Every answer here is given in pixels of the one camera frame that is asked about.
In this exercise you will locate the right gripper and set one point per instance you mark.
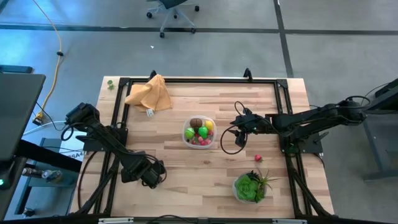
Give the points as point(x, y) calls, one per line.
point(258, 124)

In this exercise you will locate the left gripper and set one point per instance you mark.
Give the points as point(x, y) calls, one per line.
point(140, 163)

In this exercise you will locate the red toy strawberry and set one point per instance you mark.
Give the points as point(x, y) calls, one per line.
point(211, 133)
point(257, 158)

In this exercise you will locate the yellow toy lemon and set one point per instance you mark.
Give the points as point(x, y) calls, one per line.
point(209, 125)

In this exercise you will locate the red toy cherry tomato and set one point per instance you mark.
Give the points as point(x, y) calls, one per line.
point(203, 143)

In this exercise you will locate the brown toy kiwi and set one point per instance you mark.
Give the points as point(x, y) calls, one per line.
point(196, 123)

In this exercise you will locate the yellow cloth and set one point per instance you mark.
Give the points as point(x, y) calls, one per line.
point(149, 93)

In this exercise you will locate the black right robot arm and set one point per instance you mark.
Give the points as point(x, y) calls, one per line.
point(311, 119)

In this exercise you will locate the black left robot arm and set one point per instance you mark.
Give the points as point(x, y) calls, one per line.
point(102, 137)

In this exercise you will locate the clear plastic tupperware container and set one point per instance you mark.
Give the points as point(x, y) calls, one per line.
point(186, 143)

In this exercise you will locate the succulent in white patterned pot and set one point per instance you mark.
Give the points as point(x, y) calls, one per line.
point(247, 188)

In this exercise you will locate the white label sheet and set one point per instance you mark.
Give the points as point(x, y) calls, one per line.
point(70, 152)

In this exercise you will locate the small green leaf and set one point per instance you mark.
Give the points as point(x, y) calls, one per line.
point(110, 84)

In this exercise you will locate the black desk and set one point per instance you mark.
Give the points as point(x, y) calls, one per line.
point(18, 118)

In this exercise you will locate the office chair base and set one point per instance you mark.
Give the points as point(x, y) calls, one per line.
point(172, 9)

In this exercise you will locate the grey cart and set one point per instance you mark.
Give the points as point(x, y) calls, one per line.
point(382, 140)

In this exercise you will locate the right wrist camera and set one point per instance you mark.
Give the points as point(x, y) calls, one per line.
point(237, 121)

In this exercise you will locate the black frame clamp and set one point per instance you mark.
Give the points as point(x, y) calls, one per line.
point(247, 74)
point(152, 74)

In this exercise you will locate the black metal table frame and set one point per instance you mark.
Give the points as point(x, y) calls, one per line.
point(202, 81)

